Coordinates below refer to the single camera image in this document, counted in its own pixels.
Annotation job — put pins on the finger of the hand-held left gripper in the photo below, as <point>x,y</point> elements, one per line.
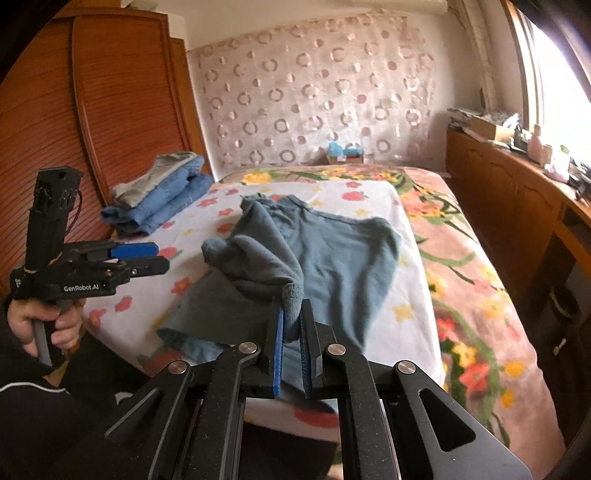
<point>134,250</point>
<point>147,266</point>

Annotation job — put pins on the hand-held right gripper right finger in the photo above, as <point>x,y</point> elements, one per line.
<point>304,364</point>

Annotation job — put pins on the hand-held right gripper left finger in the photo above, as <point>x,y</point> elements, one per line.
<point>278,350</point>

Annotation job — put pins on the teal pants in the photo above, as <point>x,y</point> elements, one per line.
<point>341,258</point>

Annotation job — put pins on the person's left forearm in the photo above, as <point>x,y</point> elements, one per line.
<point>23,374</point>

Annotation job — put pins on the folded khaki pants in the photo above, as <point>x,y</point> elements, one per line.
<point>152,177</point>

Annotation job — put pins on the person's left hand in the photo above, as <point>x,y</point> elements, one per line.
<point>69,327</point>

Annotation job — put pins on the folded blue jeans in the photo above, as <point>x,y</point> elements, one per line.
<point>175,194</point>

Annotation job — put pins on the wooden bed headboard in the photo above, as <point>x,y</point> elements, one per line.
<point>92,115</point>

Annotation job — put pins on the white floral bed sheet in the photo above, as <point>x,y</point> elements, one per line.
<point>369,198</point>

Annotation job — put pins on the pink floral blanket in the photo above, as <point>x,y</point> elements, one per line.
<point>466,286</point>

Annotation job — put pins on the blue tissue packet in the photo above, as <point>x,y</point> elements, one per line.
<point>334,151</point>

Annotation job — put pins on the circle patterned pink cloth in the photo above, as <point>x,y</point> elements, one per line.
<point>314,83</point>

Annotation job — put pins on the black waste bin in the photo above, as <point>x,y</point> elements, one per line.
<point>561,327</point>

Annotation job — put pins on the wooden sideboard cabinet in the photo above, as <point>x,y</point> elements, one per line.
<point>508,198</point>

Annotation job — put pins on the cardboard box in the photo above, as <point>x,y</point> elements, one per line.
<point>491,128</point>

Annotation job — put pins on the lace curtain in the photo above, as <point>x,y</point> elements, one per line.
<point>475,50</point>

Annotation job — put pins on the window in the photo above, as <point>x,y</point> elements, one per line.
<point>558,69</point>

